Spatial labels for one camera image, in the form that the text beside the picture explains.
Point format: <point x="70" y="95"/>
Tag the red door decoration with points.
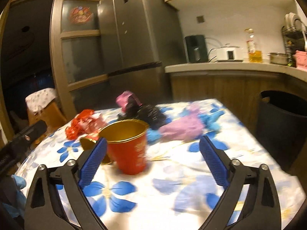
<point x="80" y="14"/>

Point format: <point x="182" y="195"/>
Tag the cooking oil bottle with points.
<point x="253" y="50"/>

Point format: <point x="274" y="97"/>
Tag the orange chair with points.
<point x="51" y="112"/>

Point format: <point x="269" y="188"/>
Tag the red plastic bag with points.
<point x="79" y="124"/>

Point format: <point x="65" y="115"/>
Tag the blue disposable glove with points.
<point x="153" y="135"/>

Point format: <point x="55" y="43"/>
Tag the person's left hand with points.
<point x="18" y="183"/>

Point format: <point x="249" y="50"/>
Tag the blue plastic bag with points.
<point x="211" y="121"/>

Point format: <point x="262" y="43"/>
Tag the black plastic bag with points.
<point x="152" y="116"/>
<point x="130" y="111"/>

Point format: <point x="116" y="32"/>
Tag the white plastic ladle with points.
<point x="305" y="38"/>

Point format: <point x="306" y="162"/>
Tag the steel bowl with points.
<point x="278" y="58"/>

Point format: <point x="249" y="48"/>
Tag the wooden glass panel door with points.
<point x="79" y="52"/>

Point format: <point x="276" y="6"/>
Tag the white electric cooker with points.
<point x="227" y="52"/>

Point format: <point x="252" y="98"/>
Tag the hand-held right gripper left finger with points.
<point x="92" y="163"/>

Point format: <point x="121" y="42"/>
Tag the row of white plates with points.
<point x="291" y="19"/>

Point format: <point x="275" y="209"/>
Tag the wooden base cabinet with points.
<point x="215" y="88"/>

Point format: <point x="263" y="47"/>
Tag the purple plastic bag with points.
<point x="184" y="127"/>

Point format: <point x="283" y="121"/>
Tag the red paper cup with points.
<point x="129" y="148"/>

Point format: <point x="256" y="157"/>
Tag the gold lined paper cup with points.
<point x="86" y="143"/>

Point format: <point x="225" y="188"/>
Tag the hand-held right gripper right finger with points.
<point x="214" y="163"/>

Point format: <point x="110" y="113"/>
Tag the black trash bin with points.
<point x="275" y="124"/>

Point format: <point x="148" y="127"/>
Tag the black air fryer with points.
<point x="194" y="48"/>

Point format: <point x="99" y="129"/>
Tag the light kitchen countertop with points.
<point x="215" y="66"/>

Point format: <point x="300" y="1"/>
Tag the white patterned cloth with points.
<point x="39" y="98"/>

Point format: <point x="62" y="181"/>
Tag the pink plastic basket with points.
<point x="299" y="58"/>

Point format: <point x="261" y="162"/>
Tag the grey steel refrigerator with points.
<point x="144" y="40"/>

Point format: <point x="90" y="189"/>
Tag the wall socket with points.
<point x="200" y="19"/>

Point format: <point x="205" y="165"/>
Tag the pink plastic bag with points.
<point x="123" y="99"/>

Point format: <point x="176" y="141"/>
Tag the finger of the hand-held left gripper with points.
<point x="31" y="134"/>

